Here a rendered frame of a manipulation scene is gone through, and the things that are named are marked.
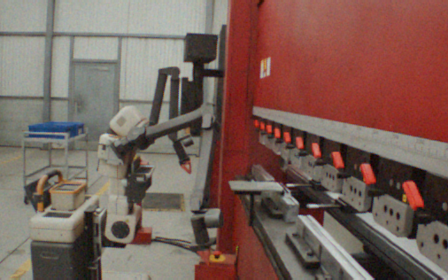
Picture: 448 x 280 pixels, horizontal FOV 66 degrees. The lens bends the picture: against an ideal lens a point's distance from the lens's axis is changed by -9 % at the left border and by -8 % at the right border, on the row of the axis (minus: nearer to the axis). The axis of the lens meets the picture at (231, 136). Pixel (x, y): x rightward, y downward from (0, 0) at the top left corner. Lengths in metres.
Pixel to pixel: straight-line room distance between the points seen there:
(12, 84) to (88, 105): 2.05
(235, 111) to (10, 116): 8.16
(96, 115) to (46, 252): 7.54
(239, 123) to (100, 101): 6.88
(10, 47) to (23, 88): 1.08
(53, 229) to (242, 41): 1.82
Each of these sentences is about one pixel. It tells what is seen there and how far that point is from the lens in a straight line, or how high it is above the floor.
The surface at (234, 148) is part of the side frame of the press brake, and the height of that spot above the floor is 1.08.
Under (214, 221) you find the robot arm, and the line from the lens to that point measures 1.45.
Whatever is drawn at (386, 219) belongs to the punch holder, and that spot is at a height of 1.20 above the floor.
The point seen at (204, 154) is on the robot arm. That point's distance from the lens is 1.59.
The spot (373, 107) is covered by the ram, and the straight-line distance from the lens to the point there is 1.01.
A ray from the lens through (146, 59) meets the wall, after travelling 9.27.
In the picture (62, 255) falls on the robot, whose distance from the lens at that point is 2.08.
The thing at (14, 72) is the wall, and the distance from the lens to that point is 10.30.
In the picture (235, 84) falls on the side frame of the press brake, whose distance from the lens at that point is 2.81.
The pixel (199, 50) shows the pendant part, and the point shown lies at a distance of 2.96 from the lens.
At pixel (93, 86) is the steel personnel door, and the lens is 9.49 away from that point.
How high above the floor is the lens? 1.46
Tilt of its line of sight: 6 degrees down
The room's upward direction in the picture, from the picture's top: 3 degrees clockwise
